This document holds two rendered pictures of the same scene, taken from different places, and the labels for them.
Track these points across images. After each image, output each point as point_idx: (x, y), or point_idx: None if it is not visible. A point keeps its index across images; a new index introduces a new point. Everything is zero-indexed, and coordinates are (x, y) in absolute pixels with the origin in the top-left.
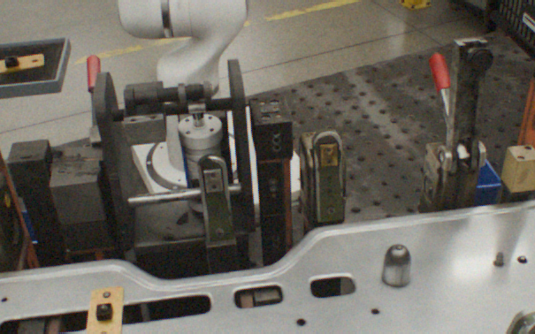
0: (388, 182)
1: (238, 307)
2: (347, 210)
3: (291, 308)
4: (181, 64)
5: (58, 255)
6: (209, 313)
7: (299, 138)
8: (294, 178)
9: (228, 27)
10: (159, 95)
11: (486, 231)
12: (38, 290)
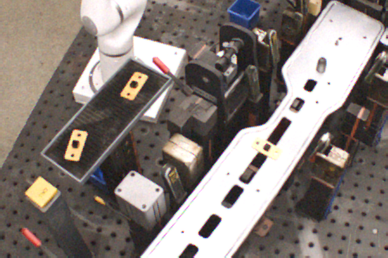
0: (204, 29)
1: (258, 119)
2: None
3: (310, 100)
4: (121, 35)
5: None
6: (292, 121)
7: None
8: (173, 55)
9: (145, 4)
10: (230, 56)
11: (322, 35)
12: (233, 161)
